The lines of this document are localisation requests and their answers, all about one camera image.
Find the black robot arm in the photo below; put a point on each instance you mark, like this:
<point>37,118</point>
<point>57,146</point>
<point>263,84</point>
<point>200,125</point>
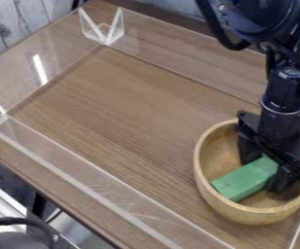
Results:
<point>267,24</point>

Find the green rectangular block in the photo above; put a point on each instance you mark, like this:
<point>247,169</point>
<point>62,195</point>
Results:
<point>247,180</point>

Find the clear acrylic tray enclosure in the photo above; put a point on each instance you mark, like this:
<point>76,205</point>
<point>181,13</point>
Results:
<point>108,95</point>

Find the brown wooden bowl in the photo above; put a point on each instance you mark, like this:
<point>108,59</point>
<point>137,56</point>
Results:
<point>215,160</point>

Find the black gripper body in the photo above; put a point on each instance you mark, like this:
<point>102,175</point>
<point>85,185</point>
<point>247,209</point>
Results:
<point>276,131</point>

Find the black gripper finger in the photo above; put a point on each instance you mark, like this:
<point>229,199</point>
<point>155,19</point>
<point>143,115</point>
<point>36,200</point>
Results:
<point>249,150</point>
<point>285,177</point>

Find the black metal bracket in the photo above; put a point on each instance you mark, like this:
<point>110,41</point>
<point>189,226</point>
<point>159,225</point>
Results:
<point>62,242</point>

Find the black table leg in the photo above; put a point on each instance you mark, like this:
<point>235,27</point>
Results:
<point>38,205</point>

